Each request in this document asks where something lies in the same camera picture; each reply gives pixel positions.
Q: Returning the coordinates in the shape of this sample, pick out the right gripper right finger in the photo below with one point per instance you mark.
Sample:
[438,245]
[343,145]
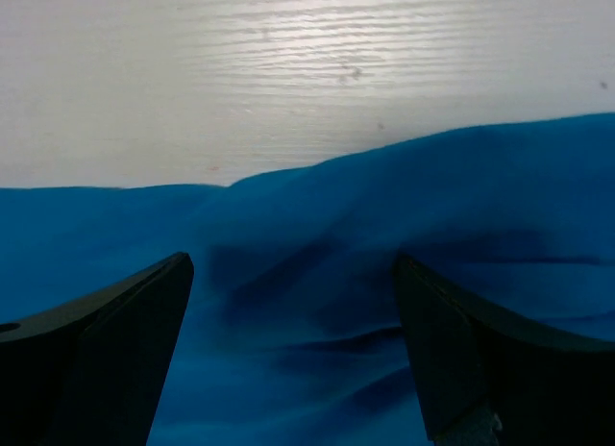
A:
[485,375]

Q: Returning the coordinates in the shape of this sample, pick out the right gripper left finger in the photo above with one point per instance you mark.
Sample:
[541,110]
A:
[91,371]

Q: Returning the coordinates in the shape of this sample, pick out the blue t shirt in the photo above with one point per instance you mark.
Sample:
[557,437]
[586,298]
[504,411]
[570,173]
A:
[291,336]

